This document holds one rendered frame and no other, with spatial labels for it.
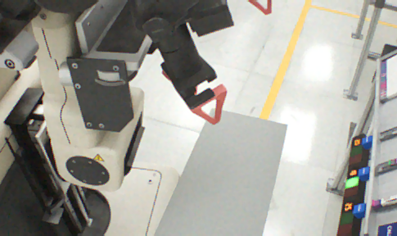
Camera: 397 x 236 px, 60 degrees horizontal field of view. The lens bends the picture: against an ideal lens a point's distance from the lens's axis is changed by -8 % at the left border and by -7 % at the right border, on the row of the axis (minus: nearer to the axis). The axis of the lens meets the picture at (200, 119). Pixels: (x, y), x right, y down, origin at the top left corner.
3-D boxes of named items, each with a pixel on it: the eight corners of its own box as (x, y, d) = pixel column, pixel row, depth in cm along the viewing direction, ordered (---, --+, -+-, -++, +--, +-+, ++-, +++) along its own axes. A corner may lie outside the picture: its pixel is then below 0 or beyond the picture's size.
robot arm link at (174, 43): (143, 7, 56) (141, 25, 52) (184, -7, 55) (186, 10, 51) (160, 42, 61) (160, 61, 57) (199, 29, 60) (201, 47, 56)
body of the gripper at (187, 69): (194, 53, 67) (179, 20, 62) (219, 79, 60) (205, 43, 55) (163, 71, 66) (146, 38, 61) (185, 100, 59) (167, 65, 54)
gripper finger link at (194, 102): (220, 98, 69) (204, 60, 62) (239, 120, 64) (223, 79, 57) (188, 117, 68) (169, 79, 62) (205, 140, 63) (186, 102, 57)
